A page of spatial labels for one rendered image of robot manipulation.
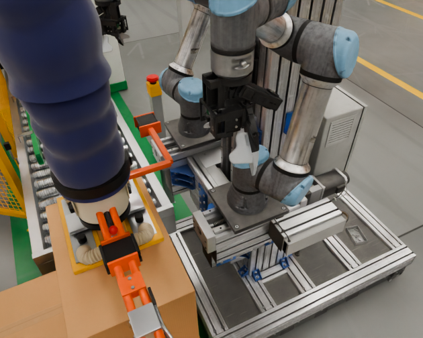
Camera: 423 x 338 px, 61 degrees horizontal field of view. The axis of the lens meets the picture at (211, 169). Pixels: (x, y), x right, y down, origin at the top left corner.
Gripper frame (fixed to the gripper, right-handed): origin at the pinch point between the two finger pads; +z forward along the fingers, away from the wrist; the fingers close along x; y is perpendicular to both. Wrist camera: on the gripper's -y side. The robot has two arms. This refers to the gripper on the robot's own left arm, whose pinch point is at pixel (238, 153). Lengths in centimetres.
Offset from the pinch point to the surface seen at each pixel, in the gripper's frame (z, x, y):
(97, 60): -13.2, -30.2, 20.9
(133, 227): 44, -28, 23
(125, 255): 30.9, -8.2, 28.2
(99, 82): -8.9, -27.5, 22.0
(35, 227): 92, -90, 64
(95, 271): 58, -26, 39
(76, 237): 42, -30, 40
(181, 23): 110, -357, -121
